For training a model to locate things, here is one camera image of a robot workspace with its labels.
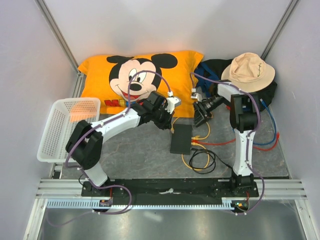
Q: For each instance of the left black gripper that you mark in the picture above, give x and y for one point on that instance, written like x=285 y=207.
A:
x=166 y=124

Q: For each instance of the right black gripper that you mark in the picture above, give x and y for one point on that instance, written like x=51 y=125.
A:
x=200 y=114

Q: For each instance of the black TP-Link network switch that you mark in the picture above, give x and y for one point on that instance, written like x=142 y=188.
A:
x=181 y=139

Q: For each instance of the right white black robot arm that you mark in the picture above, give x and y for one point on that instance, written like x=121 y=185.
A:
x=244 y=118

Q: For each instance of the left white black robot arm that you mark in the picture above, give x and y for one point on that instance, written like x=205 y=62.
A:
x=87 y=139

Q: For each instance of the black and blue bag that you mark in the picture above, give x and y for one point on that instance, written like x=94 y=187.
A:
x=212 y=69

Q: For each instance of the orange Mickey Mouse pillow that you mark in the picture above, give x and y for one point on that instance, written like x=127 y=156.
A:
x=119 y=80

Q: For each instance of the beige bucket hat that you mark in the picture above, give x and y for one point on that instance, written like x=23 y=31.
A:
x=249 y=72

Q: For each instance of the white perforated plastic basket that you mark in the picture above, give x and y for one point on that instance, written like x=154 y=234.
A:
x=62 y=120

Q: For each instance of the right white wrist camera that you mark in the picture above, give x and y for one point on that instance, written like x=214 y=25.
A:
x=195 y=95

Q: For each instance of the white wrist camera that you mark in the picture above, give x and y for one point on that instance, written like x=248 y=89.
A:
x=172 y=103
x=195 y=95

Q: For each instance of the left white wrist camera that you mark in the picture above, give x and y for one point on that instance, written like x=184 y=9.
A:
x=172 y=103

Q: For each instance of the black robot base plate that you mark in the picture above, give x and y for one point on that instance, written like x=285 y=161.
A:
x=148 y=187

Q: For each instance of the grey slotted cable duct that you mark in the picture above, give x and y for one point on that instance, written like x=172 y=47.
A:
x=105 y=204

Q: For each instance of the aluminium rail frame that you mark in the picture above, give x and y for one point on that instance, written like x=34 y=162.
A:
x=70 y=189

